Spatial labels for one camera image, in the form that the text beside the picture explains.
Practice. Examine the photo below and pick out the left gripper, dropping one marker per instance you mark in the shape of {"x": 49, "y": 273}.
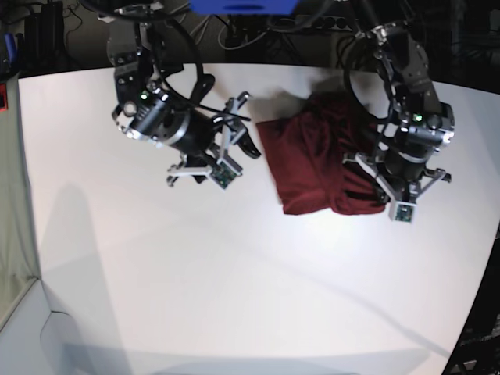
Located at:
{"x": 395, "y": 178}

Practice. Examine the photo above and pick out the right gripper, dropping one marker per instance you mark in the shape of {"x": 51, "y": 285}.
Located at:
{"x": 204, "y": 142}

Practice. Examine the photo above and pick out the dark red t-shirt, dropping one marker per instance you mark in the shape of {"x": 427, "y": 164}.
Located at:
{"x": 305, "y": 154}

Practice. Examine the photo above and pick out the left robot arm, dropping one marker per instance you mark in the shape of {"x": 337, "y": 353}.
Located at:
{"x": 417, "y": 125}

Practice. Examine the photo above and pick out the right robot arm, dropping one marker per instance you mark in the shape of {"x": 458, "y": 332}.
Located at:
{"x": 150, "y": 109}

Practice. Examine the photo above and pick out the blue box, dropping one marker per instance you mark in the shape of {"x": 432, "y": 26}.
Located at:
{"x": 243, "y": 7}

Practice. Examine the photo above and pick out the black power strip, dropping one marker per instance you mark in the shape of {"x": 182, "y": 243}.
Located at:
{"x": 329, "y": 23}

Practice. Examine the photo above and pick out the red and black device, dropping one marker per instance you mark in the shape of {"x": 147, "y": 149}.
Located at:
{"x": 3, "y": 98}

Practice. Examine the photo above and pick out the grey fabric side panel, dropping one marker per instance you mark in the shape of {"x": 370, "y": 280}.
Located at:
{"x": 19, "y": 259}

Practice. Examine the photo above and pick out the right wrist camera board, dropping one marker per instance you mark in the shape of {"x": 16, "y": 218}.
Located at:
{"x": 222, "y": 176}

